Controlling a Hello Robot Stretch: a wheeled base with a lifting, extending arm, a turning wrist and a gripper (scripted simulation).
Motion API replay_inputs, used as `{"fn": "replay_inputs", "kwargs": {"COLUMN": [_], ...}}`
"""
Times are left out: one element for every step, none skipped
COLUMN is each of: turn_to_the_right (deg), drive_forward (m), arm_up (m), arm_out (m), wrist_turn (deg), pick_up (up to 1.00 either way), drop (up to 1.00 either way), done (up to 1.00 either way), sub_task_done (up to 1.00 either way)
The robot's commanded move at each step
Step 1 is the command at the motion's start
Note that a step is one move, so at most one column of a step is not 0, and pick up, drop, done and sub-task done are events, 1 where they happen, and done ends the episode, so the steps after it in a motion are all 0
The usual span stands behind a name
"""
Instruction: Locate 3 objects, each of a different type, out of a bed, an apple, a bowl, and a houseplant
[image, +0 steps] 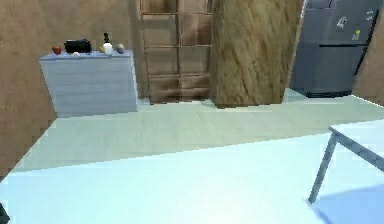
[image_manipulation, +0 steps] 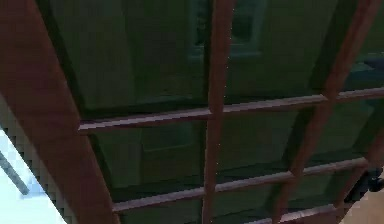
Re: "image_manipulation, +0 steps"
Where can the brown glazed wooden door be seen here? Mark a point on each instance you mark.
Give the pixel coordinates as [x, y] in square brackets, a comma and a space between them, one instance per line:
[216, 83]

